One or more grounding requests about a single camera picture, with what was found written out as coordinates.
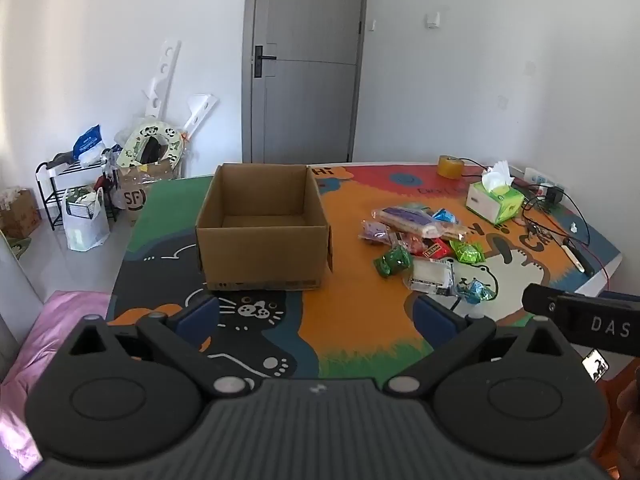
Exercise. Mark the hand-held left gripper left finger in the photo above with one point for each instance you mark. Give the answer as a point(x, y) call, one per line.
point(200, 316)

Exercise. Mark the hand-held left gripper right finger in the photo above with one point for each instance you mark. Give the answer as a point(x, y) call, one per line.
point(434, 317)

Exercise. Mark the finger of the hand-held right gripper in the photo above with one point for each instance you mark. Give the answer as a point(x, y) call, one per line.
point(539, 300)

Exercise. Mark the white snack packet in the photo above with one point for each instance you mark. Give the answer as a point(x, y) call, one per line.
point(429, 276)

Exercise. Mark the blue foil candy packet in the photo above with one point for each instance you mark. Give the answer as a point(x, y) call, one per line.
point(475, 291)

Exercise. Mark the red snack packet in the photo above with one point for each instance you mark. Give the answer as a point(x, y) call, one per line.
point(434, 250)

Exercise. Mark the green foil snack packet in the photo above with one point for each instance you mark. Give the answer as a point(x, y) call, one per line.
point(392, 261)
point(467, 252)

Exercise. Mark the orange biscuit packet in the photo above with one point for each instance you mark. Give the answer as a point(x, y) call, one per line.
point(452, 231)

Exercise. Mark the blue snack packet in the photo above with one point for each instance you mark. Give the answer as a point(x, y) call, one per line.
point(444, 217)

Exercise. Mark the long purple cake packet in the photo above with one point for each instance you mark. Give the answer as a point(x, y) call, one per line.
point(407, 219)

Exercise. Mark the round purple mochi packet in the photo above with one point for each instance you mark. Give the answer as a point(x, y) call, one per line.
point(375, 231)

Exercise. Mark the teal snack packet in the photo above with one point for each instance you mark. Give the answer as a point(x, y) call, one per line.
point(417, 207)

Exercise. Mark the person's right hand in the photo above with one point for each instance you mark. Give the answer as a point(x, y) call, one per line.
point(631, 400)

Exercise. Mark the bunch of keys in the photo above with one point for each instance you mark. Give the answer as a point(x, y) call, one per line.
point(534, 231)

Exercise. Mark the small white clip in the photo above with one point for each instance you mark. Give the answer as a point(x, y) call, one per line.
point(574, 226)

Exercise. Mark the black charger adapter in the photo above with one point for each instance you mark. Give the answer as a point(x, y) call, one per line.
point(555, 195)

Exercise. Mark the green tissue box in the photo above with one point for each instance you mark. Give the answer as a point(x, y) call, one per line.
point(492, 202)

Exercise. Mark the white power strip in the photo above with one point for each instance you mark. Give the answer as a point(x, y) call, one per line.
point(542, 176)

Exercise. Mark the brown printed shipping box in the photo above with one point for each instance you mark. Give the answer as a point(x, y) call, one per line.
point(132, 200)

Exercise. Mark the white plastic bag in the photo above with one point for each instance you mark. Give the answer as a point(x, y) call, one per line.
point(85, 232)

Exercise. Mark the yellow tape roll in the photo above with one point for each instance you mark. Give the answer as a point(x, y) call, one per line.
point(449, 167)

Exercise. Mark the pink blanket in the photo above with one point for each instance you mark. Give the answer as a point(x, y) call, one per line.
point(45, 340)

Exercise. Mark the panda print toilet seat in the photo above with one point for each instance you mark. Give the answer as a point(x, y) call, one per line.
point(131, 147)

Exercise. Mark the white cabinet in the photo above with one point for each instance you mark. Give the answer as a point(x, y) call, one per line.
point(15, 300)

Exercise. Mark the black shoe rack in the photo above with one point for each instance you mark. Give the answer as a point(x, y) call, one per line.
point(50, 195)

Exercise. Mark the green floor mat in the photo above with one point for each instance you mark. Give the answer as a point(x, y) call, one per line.
point(19, 249)

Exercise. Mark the short white foam board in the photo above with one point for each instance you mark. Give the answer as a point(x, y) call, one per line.
point(200, 110)

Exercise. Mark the small brown cardboard box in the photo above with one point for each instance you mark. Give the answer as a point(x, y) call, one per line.
point(20, 215)

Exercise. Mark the blue plastic bag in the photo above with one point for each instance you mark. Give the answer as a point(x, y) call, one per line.
point(87, 142)

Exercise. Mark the grey door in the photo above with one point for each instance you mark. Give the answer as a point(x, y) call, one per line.
point(310, 110)

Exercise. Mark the tall white foam board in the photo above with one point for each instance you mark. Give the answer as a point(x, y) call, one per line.
point(162, 77)

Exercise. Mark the white light switch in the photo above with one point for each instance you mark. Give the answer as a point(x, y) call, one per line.
point(433, 20)

